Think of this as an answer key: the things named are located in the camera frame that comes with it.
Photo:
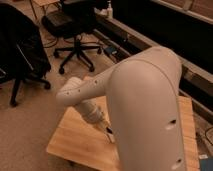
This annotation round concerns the black office chair centre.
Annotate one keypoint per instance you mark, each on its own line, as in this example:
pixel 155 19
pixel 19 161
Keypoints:
pixel 74 18

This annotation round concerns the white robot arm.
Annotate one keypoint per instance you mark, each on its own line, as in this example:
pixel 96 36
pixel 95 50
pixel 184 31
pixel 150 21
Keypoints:
pixel 138 98

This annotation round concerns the wooden table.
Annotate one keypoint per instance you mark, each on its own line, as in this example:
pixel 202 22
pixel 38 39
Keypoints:
pixel 84 141

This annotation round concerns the white sponge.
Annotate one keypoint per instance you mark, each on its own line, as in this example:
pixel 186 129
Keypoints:
pixel 110 137

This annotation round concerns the black office chair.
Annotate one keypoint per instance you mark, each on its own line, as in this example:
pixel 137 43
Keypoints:
pixel 74 18
pixel 22 54

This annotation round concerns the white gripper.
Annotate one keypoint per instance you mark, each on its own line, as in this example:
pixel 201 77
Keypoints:
pixel 97 118

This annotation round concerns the black office chair left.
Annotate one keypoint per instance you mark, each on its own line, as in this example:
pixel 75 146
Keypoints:
pixel 22 54

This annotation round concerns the white spray bottle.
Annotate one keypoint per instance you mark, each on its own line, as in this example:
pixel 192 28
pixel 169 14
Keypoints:
pixel 110 9

